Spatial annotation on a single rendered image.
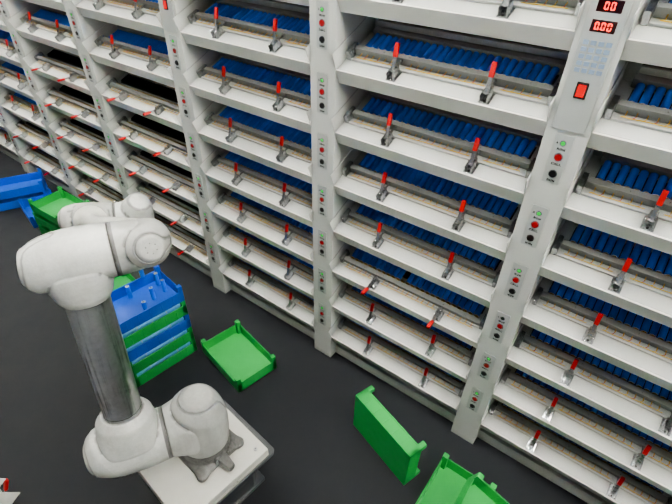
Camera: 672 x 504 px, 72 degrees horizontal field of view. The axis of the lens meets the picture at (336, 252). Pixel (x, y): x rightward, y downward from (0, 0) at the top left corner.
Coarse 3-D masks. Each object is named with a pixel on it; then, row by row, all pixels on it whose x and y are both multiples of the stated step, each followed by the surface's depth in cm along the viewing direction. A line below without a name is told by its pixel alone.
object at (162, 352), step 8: (184, 336) 204; (192, 336) 208; (168, 344) 199; (176, 344) 203; (160, 352) 198; (168, 352) 201; (144, 360) 193; (152, 360) 197; (136, 368) 192; (144, 368) 195
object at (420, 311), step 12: (348, 252) 181; (336, 264) 180; (336, 276) 182; (348, 276) 177; (360, 276) 176; (360, 288) 177; (384, 288) 171; (384, 300) 172; (396, 300) 167; (408, 300) 166; (408, 312) 167; (420, 312) 162; (432, 312) 161; (444, 312) 160; (444, 324) 158; (456, 324) 157; (468, 324) 156; (480, 324) 152; (456, 336) 158; (468, 336) 154
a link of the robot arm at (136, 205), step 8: (128, 200) 153; (136, 200) 154; (144, 200) 155; (120, 208) 155; (128, 208) 153; (136, 208) 153; (144, 208) 155; (152, 208) 160; (120, 216) 155; (128, 216) 154; (136, 216) 154; (144, 216) 156; (152, 216) 160
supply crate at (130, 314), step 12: (120, 288) 192; (132, 288) 197; (144, 288) 199; (156, 288) 199; (168, 288) 200; (180, 288) 190; (120, 300) 193; (132, 300) 193; (156, 300) 194; (168, 300) 188; (180, 300) 193; (120, 312) 188; (132, 312) 188; (144, 312) 182; (156, 312) 186; (120, 324) 176; (132, 324) 180
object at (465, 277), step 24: (336, 216) 166; (360, 216) 166; (384, 216) 164; (360, 240) 163; (384, 240) 161; (408, 240) 157; (432, 240) 155; (408, 264) 154; (432, 264) 152; (456, 264) 150; (480, 264) 146; (456, 288) 146; (480, 288) 143
